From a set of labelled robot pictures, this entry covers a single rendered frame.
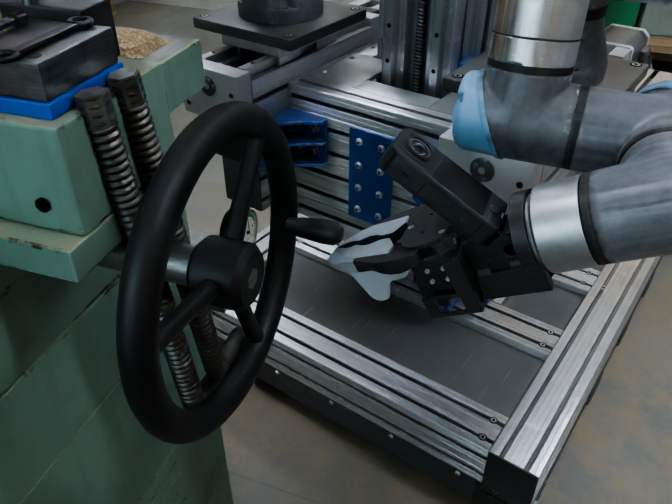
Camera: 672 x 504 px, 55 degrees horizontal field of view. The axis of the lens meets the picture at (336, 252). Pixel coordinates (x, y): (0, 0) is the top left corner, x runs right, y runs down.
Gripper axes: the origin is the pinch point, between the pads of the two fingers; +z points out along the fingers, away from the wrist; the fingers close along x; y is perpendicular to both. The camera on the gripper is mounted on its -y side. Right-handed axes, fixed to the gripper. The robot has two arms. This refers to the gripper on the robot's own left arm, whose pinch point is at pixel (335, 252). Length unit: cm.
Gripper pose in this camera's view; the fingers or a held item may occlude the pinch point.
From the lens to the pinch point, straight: 64.4
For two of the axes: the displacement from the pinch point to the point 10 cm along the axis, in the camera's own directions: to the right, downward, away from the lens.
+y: 4.6, 7.9, 4.0
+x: 3.8, -5.8, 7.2
